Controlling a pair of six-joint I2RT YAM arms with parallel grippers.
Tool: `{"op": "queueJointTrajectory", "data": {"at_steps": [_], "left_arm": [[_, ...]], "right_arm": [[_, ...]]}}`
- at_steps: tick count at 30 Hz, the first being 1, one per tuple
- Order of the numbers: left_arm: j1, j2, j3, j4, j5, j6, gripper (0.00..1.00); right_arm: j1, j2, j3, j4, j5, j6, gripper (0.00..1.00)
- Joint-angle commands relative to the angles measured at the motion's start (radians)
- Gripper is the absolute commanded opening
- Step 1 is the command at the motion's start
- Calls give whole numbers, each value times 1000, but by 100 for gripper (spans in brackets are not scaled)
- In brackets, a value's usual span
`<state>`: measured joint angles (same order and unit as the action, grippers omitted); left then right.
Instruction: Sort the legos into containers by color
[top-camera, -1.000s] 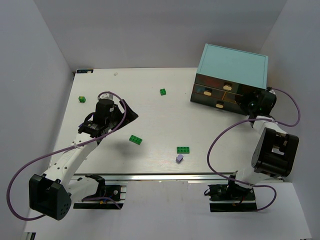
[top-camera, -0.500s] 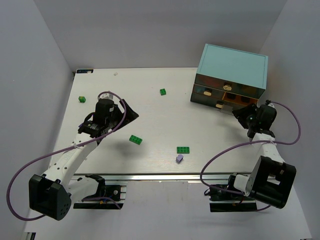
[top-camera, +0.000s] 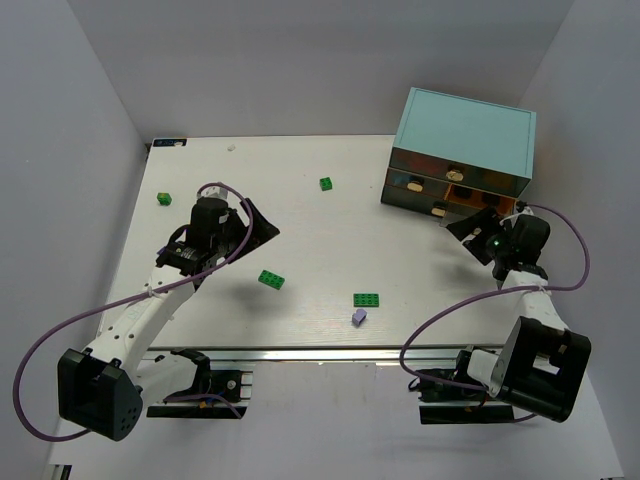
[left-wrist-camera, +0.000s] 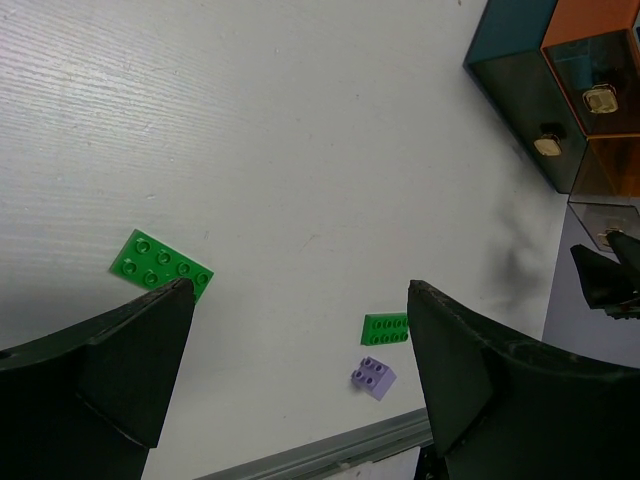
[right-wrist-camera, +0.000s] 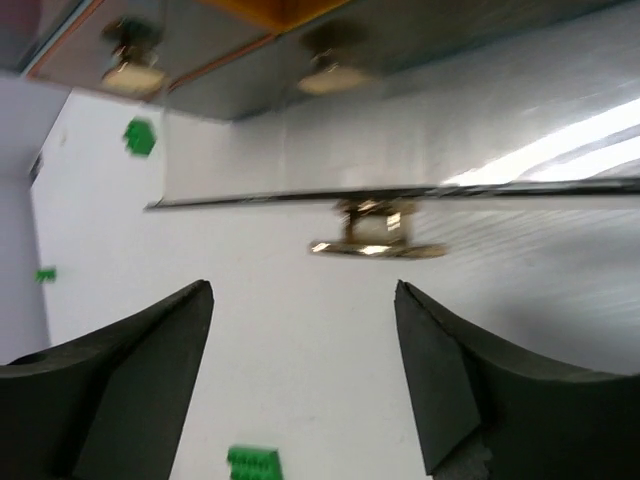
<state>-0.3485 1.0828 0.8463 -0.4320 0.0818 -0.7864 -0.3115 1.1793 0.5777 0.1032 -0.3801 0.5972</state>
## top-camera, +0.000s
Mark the green yellow lego cube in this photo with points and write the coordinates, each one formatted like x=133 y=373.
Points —
x=164 y=198

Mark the green flat lego plate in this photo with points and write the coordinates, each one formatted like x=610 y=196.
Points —
x=271 y=279

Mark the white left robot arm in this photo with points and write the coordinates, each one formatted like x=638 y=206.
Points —
x=106 y=388

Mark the green long lego brick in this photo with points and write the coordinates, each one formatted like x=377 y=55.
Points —
x=363 y=300

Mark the teal drawer organizer box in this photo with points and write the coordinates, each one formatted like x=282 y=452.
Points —
x=445 y=140

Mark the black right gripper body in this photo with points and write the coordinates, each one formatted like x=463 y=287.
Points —
x=489 y=240

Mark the small green lego brick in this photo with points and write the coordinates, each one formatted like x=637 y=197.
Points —
x=325 y=184

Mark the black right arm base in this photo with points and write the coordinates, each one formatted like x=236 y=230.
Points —
x=441 y=404

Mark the lilac lego piece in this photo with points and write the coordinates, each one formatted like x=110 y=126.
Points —
x=359 y=316

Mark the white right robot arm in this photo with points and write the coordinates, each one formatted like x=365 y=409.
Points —
x=542 y=363

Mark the dark corner label sticker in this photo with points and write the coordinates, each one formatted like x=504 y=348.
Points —
x=169 y=142

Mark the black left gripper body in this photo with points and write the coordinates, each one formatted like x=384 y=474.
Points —
x=241 y=226

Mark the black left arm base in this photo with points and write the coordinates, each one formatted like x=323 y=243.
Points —
x=220 y=393

